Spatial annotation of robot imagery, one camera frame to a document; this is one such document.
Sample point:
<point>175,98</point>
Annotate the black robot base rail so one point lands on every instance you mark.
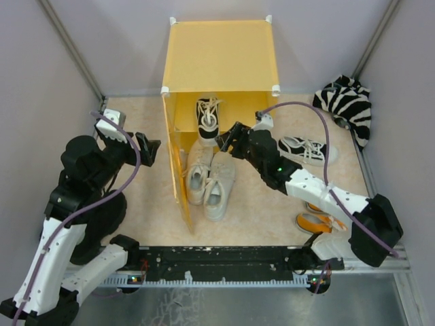
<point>230,267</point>

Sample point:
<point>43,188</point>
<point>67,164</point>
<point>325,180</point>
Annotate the black white sneaker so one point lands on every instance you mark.
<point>207,117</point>
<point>307,151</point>

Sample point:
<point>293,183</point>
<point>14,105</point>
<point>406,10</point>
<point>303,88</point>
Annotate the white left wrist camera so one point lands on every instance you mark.
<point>109,131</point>

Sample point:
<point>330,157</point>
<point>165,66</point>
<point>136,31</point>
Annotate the orange sneaker one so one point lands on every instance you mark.
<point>318,224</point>
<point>313,208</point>

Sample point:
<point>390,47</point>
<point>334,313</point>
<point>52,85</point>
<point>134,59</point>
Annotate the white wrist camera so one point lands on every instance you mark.
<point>109,131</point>
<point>264,121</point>

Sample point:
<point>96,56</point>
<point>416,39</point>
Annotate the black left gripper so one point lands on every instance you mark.
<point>149,148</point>

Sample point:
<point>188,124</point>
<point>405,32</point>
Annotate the white sneaker one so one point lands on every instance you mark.
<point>219,186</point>
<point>197,172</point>

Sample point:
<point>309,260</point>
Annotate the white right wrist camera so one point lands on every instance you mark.
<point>264,121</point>

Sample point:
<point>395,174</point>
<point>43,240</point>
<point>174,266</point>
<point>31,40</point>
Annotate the zebra striped cloth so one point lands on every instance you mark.
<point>348,102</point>

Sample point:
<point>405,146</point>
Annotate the orange sneaker near one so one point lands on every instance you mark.
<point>318,224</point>

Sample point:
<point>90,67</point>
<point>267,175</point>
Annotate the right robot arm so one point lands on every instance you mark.
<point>372,227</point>

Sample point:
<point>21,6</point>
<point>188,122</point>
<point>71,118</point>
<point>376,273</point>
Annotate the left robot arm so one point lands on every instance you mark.
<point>78,248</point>

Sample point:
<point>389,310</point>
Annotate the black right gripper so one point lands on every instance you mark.
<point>238,132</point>

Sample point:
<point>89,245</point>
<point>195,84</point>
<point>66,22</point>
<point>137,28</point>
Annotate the orange sneaker far one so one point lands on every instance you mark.
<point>313,208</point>

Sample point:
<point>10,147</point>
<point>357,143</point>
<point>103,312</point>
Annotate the yellow plastic shoe cabinet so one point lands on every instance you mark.
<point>233,60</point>

